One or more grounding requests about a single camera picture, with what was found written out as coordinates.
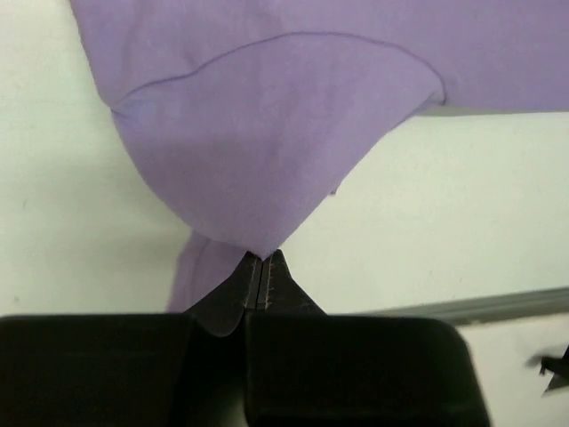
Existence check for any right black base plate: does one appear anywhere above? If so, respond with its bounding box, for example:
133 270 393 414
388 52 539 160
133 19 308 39
525 347 568 397

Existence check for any aluminium rail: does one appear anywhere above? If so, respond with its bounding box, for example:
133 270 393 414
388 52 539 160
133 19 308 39
366 287 568 326

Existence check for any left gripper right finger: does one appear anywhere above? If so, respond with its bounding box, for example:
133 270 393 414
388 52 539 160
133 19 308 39
244 252 490 426

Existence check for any purple t-shirt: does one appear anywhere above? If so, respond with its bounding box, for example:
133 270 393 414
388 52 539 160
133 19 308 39
71 1 568 311

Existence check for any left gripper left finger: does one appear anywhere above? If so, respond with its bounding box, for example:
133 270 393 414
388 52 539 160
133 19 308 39
1 254 262 426

